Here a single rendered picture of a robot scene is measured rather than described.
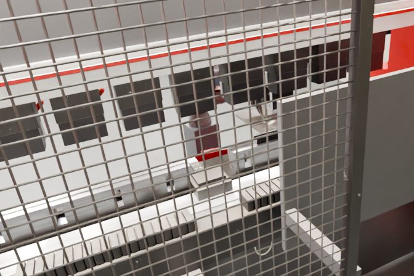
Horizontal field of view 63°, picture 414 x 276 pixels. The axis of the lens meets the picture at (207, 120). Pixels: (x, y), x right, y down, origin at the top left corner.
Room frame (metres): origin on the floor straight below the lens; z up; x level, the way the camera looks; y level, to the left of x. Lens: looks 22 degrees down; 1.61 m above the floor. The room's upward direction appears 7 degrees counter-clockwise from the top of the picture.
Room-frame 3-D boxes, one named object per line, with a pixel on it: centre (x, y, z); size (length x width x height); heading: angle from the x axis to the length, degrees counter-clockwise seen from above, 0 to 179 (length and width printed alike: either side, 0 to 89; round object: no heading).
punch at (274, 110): (1.32, -0.32, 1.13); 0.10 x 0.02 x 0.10; 109
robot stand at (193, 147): (2.06, 0.05, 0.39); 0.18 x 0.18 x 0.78; 26
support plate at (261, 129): (1.47, -0.27, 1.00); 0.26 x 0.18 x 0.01; 19
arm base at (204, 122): (2.06, 0.05, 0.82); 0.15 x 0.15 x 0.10
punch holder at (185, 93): (1.21, 0.04, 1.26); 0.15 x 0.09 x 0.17; 109
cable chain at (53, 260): (0.70, 0.28, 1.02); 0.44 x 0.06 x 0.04; 109
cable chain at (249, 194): (0.88, -0.25, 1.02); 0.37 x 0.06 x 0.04; 109
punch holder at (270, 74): (1.33, -0.34, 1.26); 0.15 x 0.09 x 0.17; 109
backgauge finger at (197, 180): (1.04, 0.04, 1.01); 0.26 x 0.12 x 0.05; 19
